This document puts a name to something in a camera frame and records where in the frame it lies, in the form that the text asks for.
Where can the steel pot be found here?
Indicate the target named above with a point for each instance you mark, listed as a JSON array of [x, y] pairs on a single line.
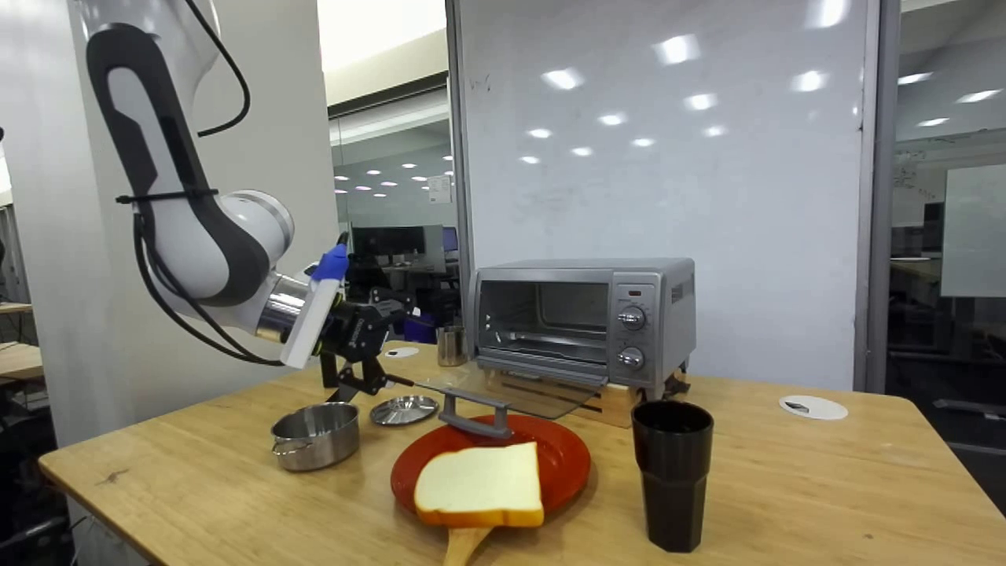
[[316, 434]]

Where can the steel pot lid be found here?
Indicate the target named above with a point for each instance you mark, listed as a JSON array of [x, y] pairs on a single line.
[[405, 410]]

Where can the red plate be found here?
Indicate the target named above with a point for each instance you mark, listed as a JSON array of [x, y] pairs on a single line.
[[560, 459]]

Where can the silver oven knob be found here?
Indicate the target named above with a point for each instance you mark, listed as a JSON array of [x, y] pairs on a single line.
[[632, 316], [631, 359]]

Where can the wooden spatula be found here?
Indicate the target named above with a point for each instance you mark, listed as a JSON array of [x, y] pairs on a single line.
[[465, 544]]

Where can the white glossy partition panel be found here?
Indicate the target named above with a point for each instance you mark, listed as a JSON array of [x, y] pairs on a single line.
[[670, 190]]

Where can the black plastic cup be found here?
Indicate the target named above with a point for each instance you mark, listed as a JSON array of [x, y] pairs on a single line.
[[675, 477]]

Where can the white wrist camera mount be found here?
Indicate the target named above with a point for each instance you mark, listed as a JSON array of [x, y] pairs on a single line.
[[309, 318]]

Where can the silver mini oven body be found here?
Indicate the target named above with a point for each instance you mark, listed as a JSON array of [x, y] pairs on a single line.
[[656, 284]]

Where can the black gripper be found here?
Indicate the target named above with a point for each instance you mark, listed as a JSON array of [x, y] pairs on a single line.
[[359, 332]]

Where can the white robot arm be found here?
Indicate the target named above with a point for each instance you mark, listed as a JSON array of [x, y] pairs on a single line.
[[190, 240]]

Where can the white bread slice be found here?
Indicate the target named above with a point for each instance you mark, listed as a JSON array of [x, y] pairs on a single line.
[[480, 485]]

